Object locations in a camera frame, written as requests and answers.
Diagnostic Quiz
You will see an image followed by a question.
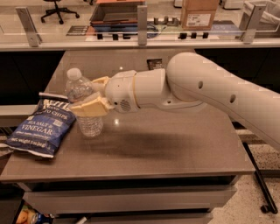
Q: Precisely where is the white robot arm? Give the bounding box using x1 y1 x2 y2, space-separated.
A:
70 52 280 150

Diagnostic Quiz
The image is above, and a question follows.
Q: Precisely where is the grey table drawer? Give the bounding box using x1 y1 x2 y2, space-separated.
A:
24 185 236 214

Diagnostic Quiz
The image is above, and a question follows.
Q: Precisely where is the colourful snack bin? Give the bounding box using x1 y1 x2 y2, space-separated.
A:
13 203 53 224

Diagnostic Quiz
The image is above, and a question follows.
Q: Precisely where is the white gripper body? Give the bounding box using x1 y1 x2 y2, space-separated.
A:
105 70 139 113

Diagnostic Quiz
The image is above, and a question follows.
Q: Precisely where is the right metal glass post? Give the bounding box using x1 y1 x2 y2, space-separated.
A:
241 4 266 44

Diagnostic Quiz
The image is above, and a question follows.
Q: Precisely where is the cardboard box with label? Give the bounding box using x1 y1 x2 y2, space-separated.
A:
180 0 220 31

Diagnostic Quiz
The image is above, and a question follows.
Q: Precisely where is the middle metal glass post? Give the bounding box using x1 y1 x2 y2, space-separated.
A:
137 5 147 46

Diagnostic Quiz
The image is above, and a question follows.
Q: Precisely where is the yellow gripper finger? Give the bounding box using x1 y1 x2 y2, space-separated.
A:
69 92 114 117
92 76 110 93

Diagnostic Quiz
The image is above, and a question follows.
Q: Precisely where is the grey metal tray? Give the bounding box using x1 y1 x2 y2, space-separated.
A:
90 0 145 25

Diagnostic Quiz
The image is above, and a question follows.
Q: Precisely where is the left metal glass post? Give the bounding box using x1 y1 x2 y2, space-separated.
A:
16 6 41 47

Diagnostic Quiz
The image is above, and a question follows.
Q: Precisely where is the clear plastic water bottle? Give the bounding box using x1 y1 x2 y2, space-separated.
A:
65 67 103 138

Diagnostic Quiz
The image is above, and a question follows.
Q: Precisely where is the black office chair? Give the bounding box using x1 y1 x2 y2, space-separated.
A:
41 0 80 25

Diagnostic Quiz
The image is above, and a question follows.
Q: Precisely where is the black snack bar wrapper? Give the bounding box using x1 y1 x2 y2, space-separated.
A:
147 59 163 70

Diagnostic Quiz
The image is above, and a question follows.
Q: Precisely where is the blue kettle chip bag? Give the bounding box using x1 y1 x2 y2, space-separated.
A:
5 93 75 158

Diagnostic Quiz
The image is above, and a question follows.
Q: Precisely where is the black floor rail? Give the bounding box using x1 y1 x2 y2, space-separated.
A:
242 143 278 214

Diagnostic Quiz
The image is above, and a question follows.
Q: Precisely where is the metal glass post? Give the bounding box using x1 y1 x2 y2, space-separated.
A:
137 5 147 46
241 4 266 44
16 6 41 47

